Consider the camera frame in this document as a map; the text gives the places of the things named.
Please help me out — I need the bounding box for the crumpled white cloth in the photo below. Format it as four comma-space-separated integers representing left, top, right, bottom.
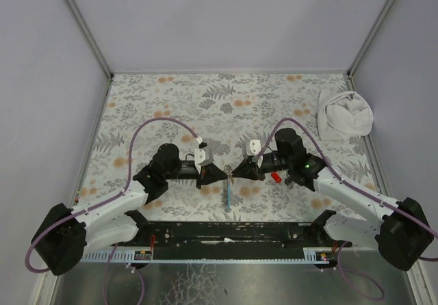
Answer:
317, 90, 374, 141

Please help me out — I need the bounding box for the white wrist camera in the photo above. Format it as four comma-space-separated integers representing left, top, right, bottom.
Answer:
194, 142, 214, 167
242, 140, 263, 166

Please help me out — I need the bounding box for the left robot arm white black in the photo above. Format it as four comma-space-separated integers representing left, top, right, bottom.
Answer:
31, 143, 227, 276

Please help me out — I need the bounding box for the aluminium frame left post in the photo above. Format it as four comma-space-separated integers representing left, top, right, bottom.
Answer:
64, 0, 114, 79

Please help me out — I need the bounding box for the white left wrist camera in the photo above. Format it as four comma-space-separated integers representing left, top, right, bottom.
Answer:
194, 142, 214, 167

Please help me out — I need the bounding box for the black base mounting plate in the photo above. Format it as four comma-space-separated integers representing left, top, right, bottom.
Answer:
119, 221, 342, 248

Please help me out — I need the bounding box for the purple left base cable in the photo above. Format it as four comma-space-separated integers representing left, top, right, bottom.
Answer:
102, 245, 146, 305

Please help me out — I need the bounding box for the aluminium frame right post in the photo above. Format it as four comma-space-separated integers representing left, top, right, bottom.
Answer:
346, 0, 396, 79

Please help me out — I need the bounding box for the aluminium frame post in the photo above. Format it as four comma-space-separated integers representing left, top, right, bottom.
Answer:
346, 0, 396, 79
64, 0, 114, 79

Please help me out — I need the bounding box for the key with red tag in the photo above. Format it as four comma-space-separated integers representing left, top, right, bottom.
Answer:
270, 172, 282, 183

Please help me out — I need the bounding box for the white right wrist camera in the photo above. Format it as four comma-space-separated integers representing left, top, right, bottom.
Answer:
242, 140, 263, 166

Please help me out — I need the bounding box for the white slotted cable duct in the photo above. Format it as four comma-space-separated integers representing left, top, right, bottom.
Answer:
81, 246, 337, 265

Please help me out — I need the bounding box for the floral patterned table mat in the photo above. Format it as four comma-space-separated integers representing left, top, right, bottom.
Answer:
78, 73, 378, 222

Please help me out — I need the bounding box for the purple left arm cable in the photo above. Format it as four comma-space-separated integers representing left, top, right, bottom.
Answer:
26, 116, 208, 274

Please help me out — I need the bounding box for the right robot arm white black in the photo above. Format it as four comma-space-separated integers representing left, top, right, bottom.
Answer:
232, 128, 434, 271

